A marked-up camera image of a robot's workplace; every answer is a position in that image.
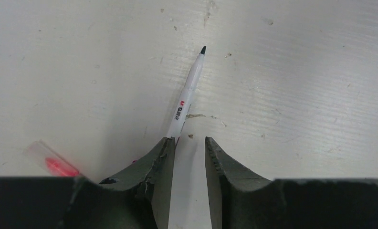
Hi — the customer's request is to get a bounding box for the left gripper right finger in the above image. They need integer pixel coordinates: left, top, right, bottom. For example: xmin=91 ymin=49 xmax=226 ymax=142
xmin=205 ymin=137 xmax=378 ymax=229

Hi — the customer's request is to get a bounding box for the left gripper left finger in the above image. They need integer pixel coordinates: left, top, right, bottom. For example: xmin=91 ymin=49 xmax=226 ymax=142
xmin=0 ymin=137 xmax=176 ymax=229

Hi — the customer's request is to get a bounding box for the black green pen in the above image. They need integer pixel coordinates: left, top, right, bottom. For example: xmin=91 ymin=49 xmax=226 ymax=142
xmin=166 ymin=46 xmax=207 ymax=145

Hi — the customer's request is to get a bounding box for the pink pen cap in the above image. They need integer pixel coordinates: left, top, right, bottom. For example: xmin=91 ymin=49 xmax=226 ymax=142
xmin=23 ymin=140 xmax=82 ymax=177

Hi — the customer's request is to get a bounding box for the pink pen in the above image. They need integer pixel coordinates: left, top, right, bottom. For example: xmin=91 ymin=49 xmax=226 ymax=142
xmin=45 ymin=157 xmax=80 ymax=177

